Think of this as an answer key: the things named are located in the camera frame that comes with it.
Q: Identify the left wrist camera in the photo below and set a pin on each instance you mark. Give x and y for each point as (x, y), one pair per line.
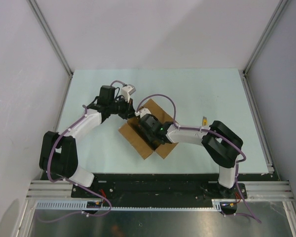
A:
(127, 91)

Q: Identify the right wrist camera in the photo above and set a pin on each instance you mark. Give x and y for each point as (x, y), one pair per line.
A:
(141, 113)

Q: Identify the yellow utility knife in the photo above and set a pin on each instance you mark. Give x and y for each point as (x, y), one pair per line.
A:
(205, 121)

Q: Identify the brown cardboard express box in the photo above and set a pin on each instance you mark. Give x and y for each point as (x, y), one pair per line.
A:
(158, 121)

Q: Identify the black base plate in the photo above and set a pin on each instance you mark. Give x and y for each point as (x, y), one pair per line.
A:
(201, 185)

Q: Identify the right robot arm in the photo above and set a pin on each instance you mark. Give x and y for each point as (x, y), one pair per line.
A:
(221, 143)

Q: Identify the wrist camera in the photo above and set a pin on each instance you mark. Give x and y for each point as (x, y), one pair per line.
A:
(127, 91)
(141, 113)

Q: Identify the left aluminium frame post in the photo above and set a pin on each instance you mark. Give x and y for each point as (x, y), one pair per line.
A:
(35, 8)

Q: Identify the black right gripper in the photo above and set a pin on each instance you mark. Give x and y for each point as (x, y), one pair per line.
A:
(150, 138)

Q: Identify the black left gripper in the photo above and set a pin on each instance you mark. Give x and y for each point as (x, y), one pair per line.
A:
(129, 110)

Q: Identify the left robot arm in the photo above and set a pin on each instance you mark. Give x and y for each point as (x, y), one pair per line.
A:
(59, 157)

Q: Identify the aluminium frame post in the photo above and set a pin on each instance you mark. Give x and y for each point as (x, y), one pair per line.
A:
(35, 8)
(270, 27)

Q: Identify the right aluminium frame post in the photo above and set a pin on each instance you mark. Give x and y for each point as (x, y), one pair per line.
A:
(270, 27)

